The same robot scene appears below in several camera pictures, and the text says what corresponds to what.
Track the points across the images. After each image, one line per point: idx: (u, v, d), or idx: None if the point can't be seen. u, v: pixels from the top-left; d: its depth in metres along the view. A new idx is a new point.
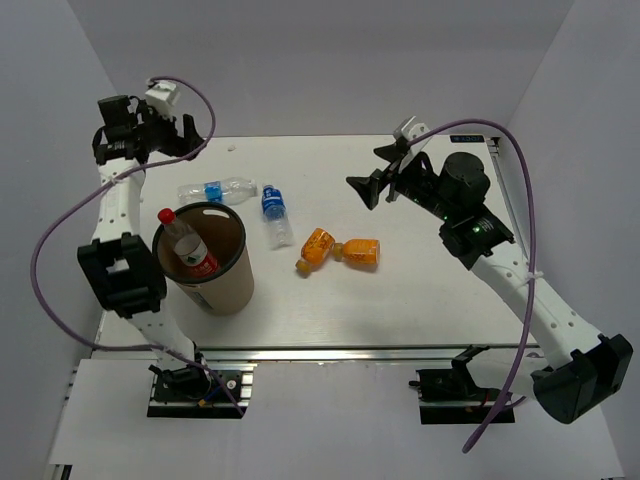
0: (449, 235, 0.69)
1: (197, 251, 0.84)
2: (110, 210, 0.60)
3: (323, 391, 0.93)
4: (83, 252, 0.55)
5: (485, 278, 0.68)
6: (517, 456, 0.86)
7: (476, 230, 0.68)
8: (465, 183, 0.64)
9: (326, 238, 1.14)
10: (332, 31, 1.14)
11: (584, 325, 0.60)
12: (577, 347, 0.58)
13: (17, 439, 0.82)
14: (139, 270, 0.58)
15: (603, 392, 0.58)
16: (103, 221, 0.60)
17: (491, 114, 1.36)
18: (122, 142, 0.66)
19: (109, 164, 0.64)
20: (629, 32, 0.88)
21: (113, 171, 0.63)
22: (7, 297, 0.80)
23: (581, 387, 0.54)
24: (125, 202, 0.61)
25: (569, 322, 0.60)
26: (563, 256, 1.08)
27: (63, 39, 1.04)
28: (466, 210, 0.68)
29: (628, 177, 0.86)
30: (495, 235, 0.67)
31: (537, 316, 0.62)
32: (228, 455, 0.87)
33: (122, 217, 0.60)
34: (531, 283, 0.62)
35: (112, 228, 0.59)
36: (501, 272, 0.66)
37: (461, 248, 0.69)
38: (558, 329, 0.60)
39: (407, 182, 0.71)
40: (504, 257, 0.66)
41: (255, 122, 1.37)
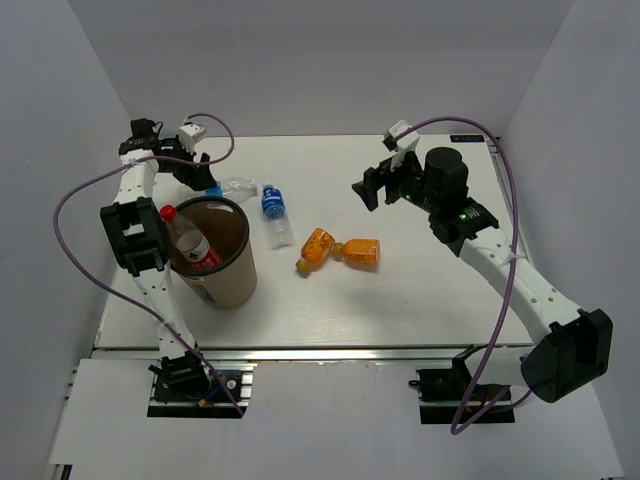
0: (437, 223, 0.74)
1: (199, 247, 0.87)
2: (128, 183, 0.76)
3: (323, 391, 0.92)
4: (105, 211, 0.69)
5: (472, 261, 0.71)
6: (517, 455, 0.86)
7: (463, 218, 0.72)
8: (444, 168, 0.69)
9: (326, 237, 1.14)
10: (332, 30, 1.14)
11: (564, 300, 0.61)
12: (556, 319, 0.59)
13: (17, 439, 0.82)
14: (150, 229, 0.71)
15: (588, 371, 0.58)
16: (123, 191, 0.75)
17: (491, 114, 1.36)
18: (141, 139, 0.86)
19: (130, 153, 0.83)
20: (629, 31, 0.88)
21: (133, 156, 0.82)
22: (6, 297, 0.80)
23: (560, 355, 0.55)
24: (141, 177, 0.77)
25: (549, 297, 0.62)
26: (563, 256, 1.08)
27: (63, 39, 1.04)
28: (451, 199, 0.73)
29: (628, 176, 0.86)
30: (481, 221, 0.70)
31: (517, 293, 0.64)
32: (228, 455, 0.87)
33: (138, 187, 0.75)
34: (512, 263, 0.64)
35: (130, 194, 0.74)
36: (485, 253, 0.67)
37: (448, 234, 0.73)
38: (537, 304, 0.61)
39: (399, 180, 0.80)
40: (488, 240, 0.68)
41: (255, 123, 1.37)
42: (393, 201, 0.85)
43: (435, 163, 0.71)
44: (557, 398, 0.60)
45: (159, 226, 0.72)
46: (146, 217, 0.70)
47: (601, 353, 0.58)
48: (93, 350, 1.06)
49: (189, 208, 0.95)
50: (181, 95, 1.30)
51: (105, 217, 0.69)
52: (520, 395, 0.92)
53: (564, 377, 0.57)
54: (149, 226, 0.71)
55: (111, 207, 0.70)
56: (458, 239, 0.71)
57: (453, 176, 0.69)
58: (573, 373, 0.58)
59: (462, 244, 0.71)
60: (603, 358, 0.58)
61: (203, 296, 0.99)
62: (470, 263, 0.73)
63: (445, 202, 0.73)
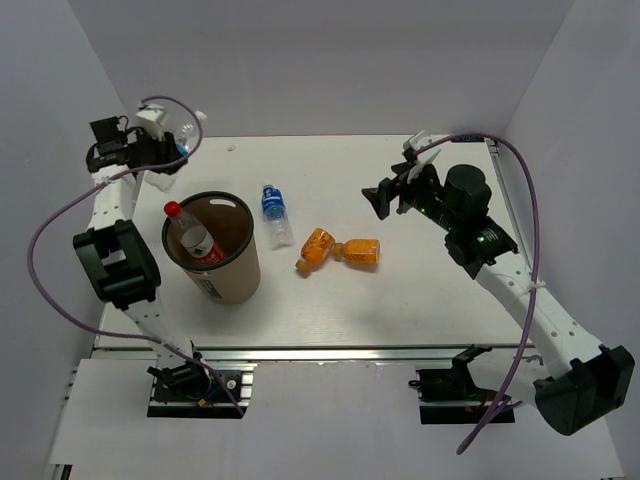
0: (454, 244, 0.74)
1: (203, 243, 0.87)
2: (104, 205, 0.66)
3: (323, 391, 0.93)
4: (78, 238, 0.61)
5: (486, 283, 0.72)
6: (517, 455, 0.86)
7: (481, 240, 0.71)
8: (467, 191, 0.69)
9: (326, 237, 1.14)
10: (332, 31, 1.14)
11: (585, 336, 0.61)
12: (576, 356, 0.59)
13: (18, 439, 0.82)
14: (134, 253, 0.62)
15: (605, 404, 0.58)
16: (97, 215, 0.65)
17: (491, 114, 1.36)
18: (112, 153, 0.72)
19: (102, 171, 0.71)
20: (628, 31, 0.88)
21: (106, 174, 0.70)
22: (8, 296, 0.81)
23: (581, 395, 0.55)
24: (118, 197, 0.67)
25: (570, 331, 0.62)
26: (562, 256, 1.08)
27: (64, 40, 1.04)
28: (470, 220, 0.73)
29: (628, 177, 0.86)
30: (500, 246, 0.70)
31: (537, 325, 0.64)
32: (228, 455, 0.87)
33: (115, 209, 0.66)
34: (531, 291, 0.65)
35: (106, 216, 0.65)
36: (504, 280, 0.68)
37: (465, 256, 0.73)
38: (558, 338, 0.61)
39: (415, 193, 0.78)
40: (505, 266, 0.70)
41: (255, 123, 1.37)
42: (401, 212, 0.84)
43: (459, 185, 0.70)
44: (573, 431, 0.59)
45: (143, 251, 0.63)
46: (126, 242, 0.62)
47: (620, 388, 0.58)
48: (93, 351, 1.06)
49: (194, 204, 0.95)
50: (181, 95, 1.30)
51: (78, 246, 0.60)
52: None
53: (582, 412, 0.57)
54: (131, 250, 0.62)
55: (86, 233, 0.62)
56: (476, 262, 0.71)
57: (475, 198, 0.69)
58: (591, 409, 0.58)
59: (479, 266, 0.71)
60: (622, 393, 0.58)
61: (210, 293, 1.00)
62: (486, 288, 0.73)
63: (464, 223, 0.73)
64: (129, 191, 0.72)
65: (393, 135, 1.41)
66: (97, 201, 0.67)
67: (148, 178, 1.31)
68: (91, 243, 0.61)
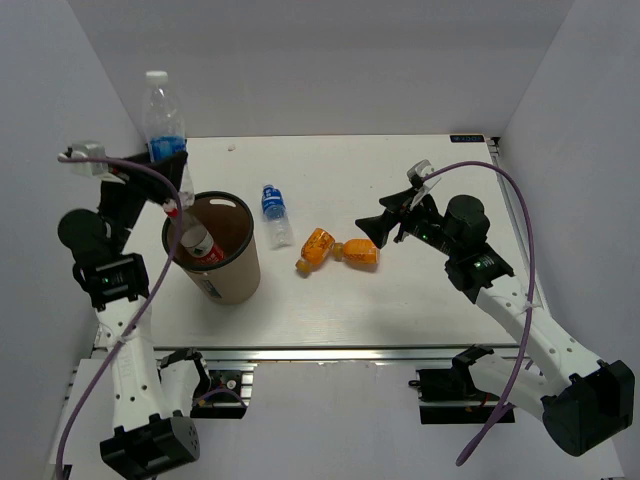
0: (453, 269, 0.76)
1: (205, 242, 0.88)
2: (128, 386, 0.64)
3: (323, 391, 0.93)
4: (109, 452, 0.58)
5: (484, 304, 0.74)
6: (517, 455, 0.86)
7: (477, 266, 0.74)
8: (467, 222, 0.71)
9: (326, 237, 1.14)
10: (332, 30, 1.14)
11: (583, 353, 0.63)
12: (575, 371, 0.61)
13: (18, 438, 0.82)
14: (171, 451, 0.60)
15: (613, 426, 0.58)
16: (123, 399, 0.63)
17: (491, 114, 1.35)
18: (118, 278, 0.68)
19: (110, 309, 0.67)
20: (629, 31, 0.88)
21: (118, 318, 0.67)
22: (7, 296, 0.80)
23: (580, 408, 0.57)
24: (142, 372, 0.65)
25: (568, 348, 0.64)
26: (561, 257, 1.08)
27: (64, 38, 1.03)
28: (469, 247, 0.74)
29: (629, 177, 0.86)
30: (496, 270, 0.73)
31: (535, 343, 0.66)
32: (228, 455, 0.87)
33: (143, 390, 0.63)
34: (528, 311, 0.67)
35: (134, 408, 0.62)
36: (501, 302, 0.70)
37: (464, 281, 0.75)
38: (556, 355, 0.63)
39: (416, 220, 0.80)
40: (503, 289, 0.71)
41: (255, 122, 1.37)
42: (402, 239, 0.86)
43: (457, 216, 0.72)
44: (581, 452, 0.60)
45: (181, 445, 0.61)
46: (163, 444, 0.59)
47: (625, 406, 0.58)
48: (92, 350, 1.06)
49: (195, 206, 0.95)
50: (180, 95, 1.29)
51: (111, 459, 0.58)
52: None
53: (588, 429, 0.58)
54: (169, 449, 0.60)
55: (117, 441, 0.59)
56: (474, 287, 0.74)
57: (474, 228, 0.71)
58: (597, 427, 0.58)
59: (477, 291, 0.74)
60: (628, 411, 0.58)
61: (210, 292, 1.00)
62: (485, 311, 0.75)
63: (462, 250, 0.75)
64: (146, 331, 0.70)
65: (393, 135, 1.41)
66: (116, 371, 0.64)
67: None
68: (123, 451, 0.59)
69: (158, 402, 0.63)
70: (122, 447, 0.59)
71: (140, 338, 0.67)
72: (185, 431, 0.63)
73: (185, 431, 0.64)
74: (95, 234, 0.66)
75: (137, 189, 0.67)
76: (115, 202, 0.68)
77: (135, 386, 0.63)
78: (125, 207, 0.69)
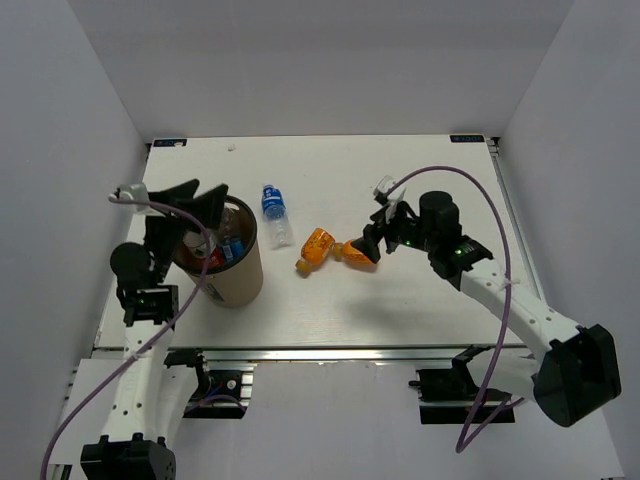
0: (436, 260, 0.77)
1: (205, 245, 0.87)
2: (126, 399, 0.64)
3: (323, 390, 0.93)
4: (87, 453, 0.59)
5: (467, 289, 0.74)
6: (517, 456, 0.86)
7: (458, 253, 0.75)
8: (437, 211, 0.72)
9: (326, 237, 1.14)
10: (332, 30, 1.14)
11: (562, 319, 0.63)
12: (555, 336, 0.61)
13: (18, 438, 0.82)
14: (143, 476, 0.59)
15: (601, 393, 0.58)
16: (117, 411, 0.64)
17: (492, 114, 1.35)
18: (154, 303, 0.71)
19: (135, 326, 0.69)
20: (628, 33, 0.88)
21: (138, 337, 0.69)
22: (6, 296, 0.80)
23: (563, 373, 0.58)
24: (143, 390, 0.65)
25: (547, 317, 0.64)
26: (560, 256, 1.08)
27: (64, 38, 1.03)
28: (447, 237, 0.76)
29: (629, 177, 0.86)
30: (476, 255, 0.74)
31: (516, 316, 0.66)
32: (229, 455, 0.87)
33: (137, 408, 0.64)
34: (507, 289, 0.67)
35: (124, 421, 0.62)
36: (482, 283, 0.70)
37: (447, 270, 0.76)
38: (536, 324, 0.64)
39: (396, 229, 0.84)
40: (483, 270, 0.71)
41: (255, 123, 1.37)
42: (390, 251, 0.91)
43: (433, 208, 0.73)
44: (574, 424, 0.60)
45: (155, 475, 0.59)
46: (136, 464, 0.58)
47: (610, 370, 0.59)
48: (92, 351, 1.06)
49: None
50: (180, 95, 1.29)
51: (86, 461, 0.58)
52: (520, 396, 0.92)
53: (577, 399, 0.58)
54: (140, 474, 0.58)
55: (97, 445, 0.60)
56: (457, 274, 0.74)
57: (446, 216, 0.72)
58: (586, 394, 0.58)
59: (460, 276, 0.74)
60: (615, 376, 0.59)
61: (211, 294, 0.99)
62: (470, 295, 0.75)
63: (441, 240, 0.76)
64: (161, 354, 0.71)
65: (393, 135, 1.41)
66: (121, 383, 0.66)
67: (149, 178, 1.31)
68: (98, 459, 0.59)
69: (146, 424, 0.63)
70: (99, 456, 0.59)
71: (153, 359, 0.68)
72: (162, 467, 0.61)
73: (162, 466, 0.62)
74: (138, 267, 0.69)
75: (177, 222, 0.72)
76: (158, 233, 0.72)
77: (131, 401, 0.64)
78: (166, 238, 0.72)
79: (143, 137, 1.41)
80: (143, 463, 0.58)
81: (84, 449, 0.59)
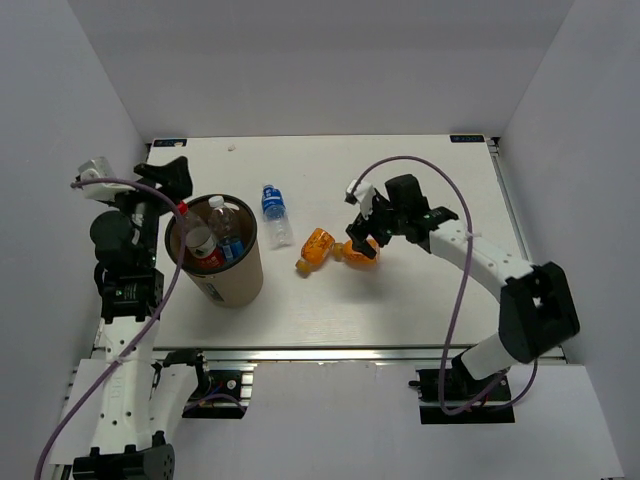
0: (406, 228, 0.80)
1: (206, 244, 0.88)
2: (114, 408, 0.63)
3: (323, 391, 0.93)
4: (79, 468, 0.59)
5: (438, 250, 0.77)
6: (517, 456, 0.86)
7: (426, 218, 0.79)
8: (399, 182, 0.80)
9: (326, 237, 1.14)
10: (332, 30, 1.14)
11: (518, 261, 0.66)
12: (511, 274, 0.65)
13: (18, 439, 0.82)
14: None
15: (559, 328, 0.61)
16: (106, 419, 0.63)
17: (492, 114, 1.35)
18: (132, 289, 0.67)
19: (116, 323, 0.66)
20: (628, 32, 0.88)
21: (120, 337, 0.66)
22: (6, 296, 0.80)
23: (519, 305, 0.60)
24: (130, 397, 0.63)
25: (505, 259, 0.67)
26: (560, 256, 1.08)
27: (64, 38, 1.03)
28: (414, 206, 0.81)
29: (629, 177, 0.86)
30: (443, 217, 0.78)
31: (477, 262, 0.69)
32: (229, 456, 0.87)
33: (127, 416, 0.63)
34: (470, 242, 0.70)
35: (114, 432, 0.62)
36: (446, 239, 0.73)
37: (418, 234, 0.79)
38: (494, 266, 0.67)
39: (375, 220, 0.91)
40: (448, 229, 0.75)
41: (255, 123, 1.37)
42: (387, 244, 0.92)
43: (391, 182, 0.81)
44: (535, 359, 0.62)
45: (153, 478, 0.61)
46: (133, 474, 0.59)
47: (564, 305, 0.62)
48: (92, 351, 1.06)
49: (196, 208, 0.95)
50: (180, 95, 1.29)
51: (78, 473, 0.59)
52: (519, 394, 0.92)
53: (535, 332, 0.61)
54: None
55: (88, 460, 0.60)
56: (426, 236, 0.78)
57: (407, 185, 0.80)
58: (545, 330, 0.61)
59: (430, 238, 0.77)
60: (571, 312, 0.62)
61: (212, 295, 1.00)
62: (442, 257, 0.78)
63: (409, 209, 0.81)
64: (147, 349, 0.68)
65: (393, 135, 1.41)
66: (107, 390, 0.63)
67: None
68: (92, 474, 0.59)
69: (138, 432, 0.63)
70: (92, 471, 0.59)
71: (137, 361, 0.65)
72: (159, 465, 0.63)
73: (159, 463, 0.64)
74: (120, 235, 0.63)
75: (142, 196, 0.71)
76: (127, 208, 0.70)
77: (119, 411, 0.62)
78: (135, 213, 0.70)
79: (143, 137, 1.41)
80: (139, 473, 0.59)
81: (76, 462, 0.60)
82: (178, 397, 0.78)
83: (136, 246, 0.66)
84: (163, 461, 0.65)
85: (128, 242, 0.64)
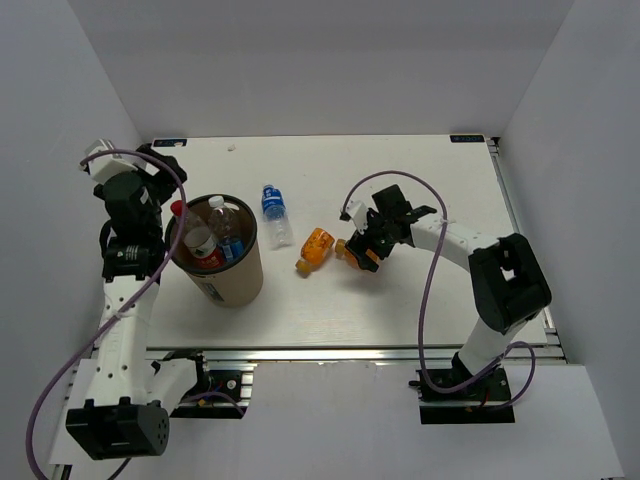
0: (392, 227, 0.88)
1: (206, 245, 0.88)
2: (109, 362, 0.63)
3: (322, 390, 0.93)
4: (72, 419, 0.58)
5: (421, 241, 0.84)
6: (516, 455, 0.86)
7: (408, 215, 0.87)
8: (382, 192, 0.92)
9: (325, 237, 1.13)
10: (332, 30, 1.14)
11: (487, 236, 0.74)
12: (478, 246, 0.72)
13: (18, 438, 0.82)
14: (135, 437, 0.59)
15: (531, 294, 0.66)
16: (101, 374, 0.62)
17: (492, 114, 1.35)
18: (133, 249, 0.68)
19: (115, 281, 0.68)
20: (628, 32, 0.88)
21: (119, 293, 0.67)
22: (6, 297, 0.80)
23: (485, 269, 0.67)
24: (127, 352, 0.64)
25: (474, 236, 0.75)
26: (560, 256, 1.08)
27: (64, 39, 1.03)
28: (398, 209, 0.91)
29: (629, 177, 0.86)
30: (421, 211, 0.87)
31: (450, 242, 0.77)
32: (229, 456, 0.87)
33: (123, 370, 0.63)
34: (443, 226, 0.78)
35: (109, 384, 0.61)
36: (424, 228, 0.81)
37: (402, 231, 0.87)
38: (465, 243, 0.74)
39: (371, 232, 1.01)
40: (427, 219, 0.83)
41: (256, 123, 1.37)
42: (386, 254, 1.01)
43: (376, 194, 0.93)
44: (509, 326, 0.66)
45: (147, 436, 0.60)
46: (127, 427, 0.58)
47: (532, 273, 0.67)
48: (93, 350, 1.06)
49: (196, 208, 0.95)
50: (180, 96, 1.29)
51: (70, 426, 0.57)
52: (519, 392, 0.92)
53: (506, 296, 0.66)
54: (132, 435, 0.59)
55: (82, 411, 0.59)
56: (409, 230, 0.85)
57: (388, 192, 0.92)
58: (517, 296, 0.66)
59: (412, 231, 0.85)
60: (540, 280, 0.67)
61: (212, 295, 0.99)
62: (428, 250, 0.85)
63: (393, 212, 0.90)
64: (145, 310, 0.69)
65: (393, 135, 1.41)
66: (103, 344, 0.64)
67: None
68: (84, 424, 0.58)
69: (133, 387, 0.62)
70: (85, 421, 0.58)
71: (135, 319, 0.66)
72: (155, 427, 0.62)
73: (155, 427, 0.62)
74: (128, 189, 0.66)
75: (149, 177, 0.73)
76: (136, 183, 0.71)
77: (115, 364, 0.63)
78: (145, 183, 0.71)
79: (143, 137, 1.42)
80: (134, 424, 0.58)
81: (69, 413, 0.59)
82: (176, 380, 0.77)
83: (143, 204, 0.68)
84: (159, 425, 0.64)
85: (136, 198, 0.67)
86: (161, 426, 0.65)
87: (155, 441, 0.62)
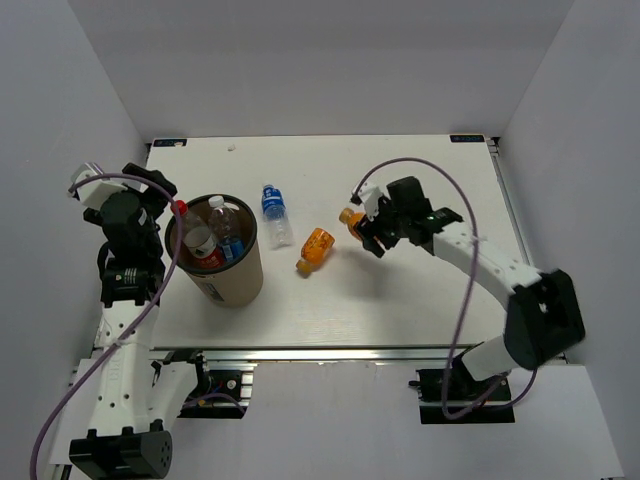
0: (408, 230, 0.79)
1: (205, 245, 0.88)
2: (111, 391, 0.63)
3: (322, 391, 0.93)
4: (76, 451, 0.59)
5: (441, 251, 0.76)
6: (517, 456, 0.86)
7: (430, 219, 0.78)
8: (400, 183, 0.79)
9: (326, 237, 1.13)
10: (332, 30, 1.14)
11: (525, 267, 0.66)
12: (518, 282, 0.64)
13: (18, 439, 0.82)
14: (138, 464, 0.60)
15: (566, 335, 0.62)
16: (104, 403, 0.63)
17: (493, 114, 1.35)
18: (132, 272, 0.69)
19: (114, 308, 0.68)
20: (628, 32, 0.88)
21: (119, 320, 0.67)
22: (6, 297, 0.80)
23: (523, 313, 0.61)
24: (128, 380, 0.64)
25: (511, 266, 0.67)
26: (560, 257, 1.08)
27: (64, 39, 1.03)
28: (418, 209, 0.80)
29: (629, 177, 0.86)
30: (447, 219, 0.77)
31: (483, 269, 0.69)
32: (228, 456, 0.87)
33: (125, 399, 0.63)
34: (476, 245, 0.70)
35: (112, 414, 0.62)
36: (451, 242, 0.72)
37: (421, 236, 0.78)
38: (501, 273, 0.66)
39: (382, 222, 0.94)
40: (453, 231, 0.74)
41: (255, 123, 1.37)
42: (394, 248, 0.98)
43: (391, 185, 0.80)
44: (540, 365, 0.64)
45: (150, 463, 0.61)
46: (130, 457, 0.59)
47: (571, 314, 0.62)
48: (92, 350, 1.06)
49: (196, 208, 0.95)
50: (180, 95, 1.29)
51: (74, 456, 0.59)
52: (519, 394, 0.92)
53: (540, 339, 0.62)
54: (136, 463, 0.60)
55: (86, 441, 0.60)
56: (430, 238, 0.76)
57: (407, 186, 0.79)
58: (551, 337, 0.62)
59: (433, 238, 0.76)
60: (578, 320, 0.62)
61: (211, 295, 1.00)
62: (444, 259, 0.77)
63: (412, 212, 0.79)
64: (147, 333, 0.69)
65: (393, 135, 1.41)
66: (105, 373, 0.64)
67: None
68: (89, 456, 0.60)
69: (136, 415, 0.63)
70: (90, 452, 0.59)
71: (135, 345, 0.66)
72: (158, 449, 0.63)
73: (159, 448, 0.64)
74: (126, 211, 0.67)
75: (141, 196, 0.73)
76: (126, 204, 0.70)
77: (117, 393, 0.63)
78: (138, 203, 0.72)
79: (143, 137, 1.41)
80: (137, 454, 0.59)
81: (72, 445, 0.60)
82: (177, 388, 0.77)
83: (140, 227, 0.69)
84: (161, 448, 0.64)
85: (135, 220, 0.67)
86: (165, 447, 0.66)
87: (159, 464, 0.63)
